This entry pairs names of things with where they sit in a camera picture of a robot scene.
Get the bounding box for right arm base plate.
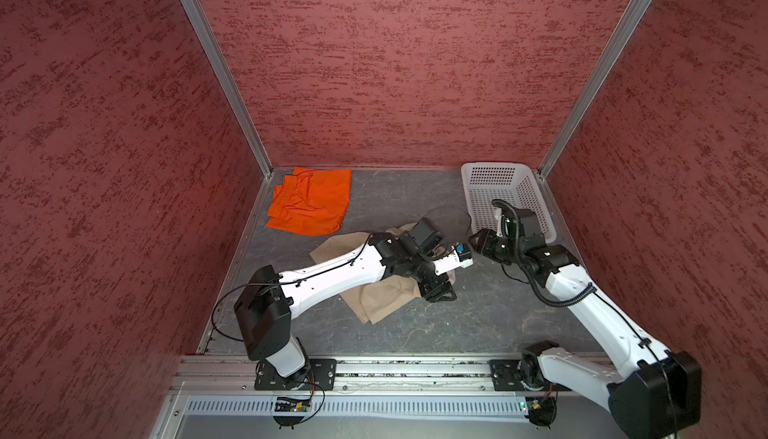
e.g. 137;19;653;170
488;358;569;393

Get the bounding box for corner aluminium post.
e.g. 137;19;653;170
538;0;653;182
179;0;274;179

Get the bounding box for beige shorts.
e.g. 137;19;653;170
310;218;457;324

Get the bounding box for right corner aluminium post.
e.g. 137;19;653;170
538;0;653;182

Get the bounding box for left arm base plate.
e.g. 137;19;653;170
253;358;338;392

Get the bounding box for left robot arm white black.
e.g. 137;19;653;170
228;232;472;390

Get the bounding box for controller board with wires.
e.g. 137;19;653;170
272;373;327;430
525;385;558;429

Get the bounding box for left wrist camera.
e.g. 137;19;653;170
404;217;472;274

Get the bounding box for orange shorts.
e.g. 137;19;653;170
266;167;352;237

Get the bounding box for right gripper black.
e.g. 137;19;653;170
466;228;523;264

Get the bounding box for left controller board with wires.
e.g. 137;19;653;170
272;373;327;430

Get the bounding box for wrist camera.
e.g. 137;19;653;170
404;217;472;274
494;205;545;240

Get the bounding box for white plastic laundry basket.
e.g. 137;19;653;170
461;162;557;244

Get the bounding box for left corner aluminium post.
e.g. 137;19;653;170
179;0;274;179

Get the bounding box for white slotted cable duct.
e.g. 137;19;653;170
184;395;528;422

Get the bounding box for right controller board with wires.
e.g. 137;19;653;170
525;385;558;429

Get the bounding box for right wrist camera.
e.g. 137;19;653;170
494;205;545;240

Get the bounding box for aluminium mounting rail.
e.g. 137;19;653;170
170;354;656;396

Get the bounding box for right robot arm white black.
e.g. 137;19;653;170
469;229;703;438

